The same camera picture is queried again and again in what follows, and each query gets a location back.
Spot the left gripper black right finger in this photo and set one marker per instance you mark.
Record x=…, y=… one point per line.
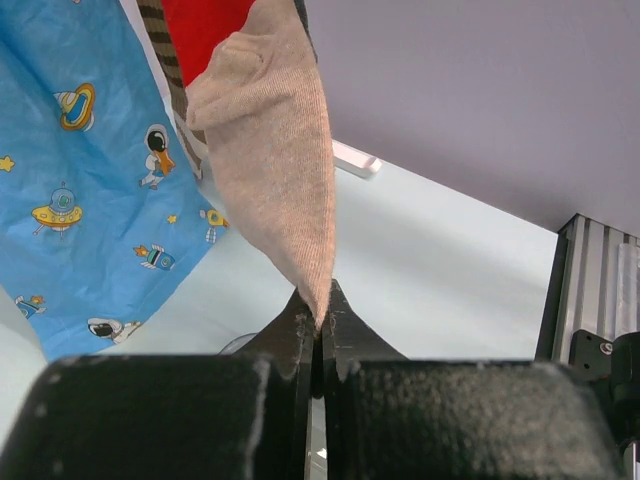
x=389, y=417

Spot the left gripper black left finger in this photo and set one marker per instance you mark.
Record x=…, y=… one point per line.
x=238, y=416

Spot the beige red reindeer sock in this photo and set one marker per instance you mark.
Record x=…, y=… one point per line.
x=254, y=91

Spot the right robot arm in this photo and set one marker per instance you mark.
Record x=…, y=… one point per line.
x=612, y=370

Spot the clear plastic bin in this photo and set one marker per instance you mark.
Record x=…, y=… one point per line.
x=237, y=344

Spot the blue space-print cloth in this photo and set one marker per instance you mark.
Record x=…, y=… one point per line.
x=101, y=216

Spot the brown striped sock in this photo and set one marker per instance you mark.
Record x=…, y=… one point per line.
x=193, y=142

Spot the aluminium frame post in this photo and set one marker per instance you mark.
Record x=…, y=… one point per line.
x=594, y=286

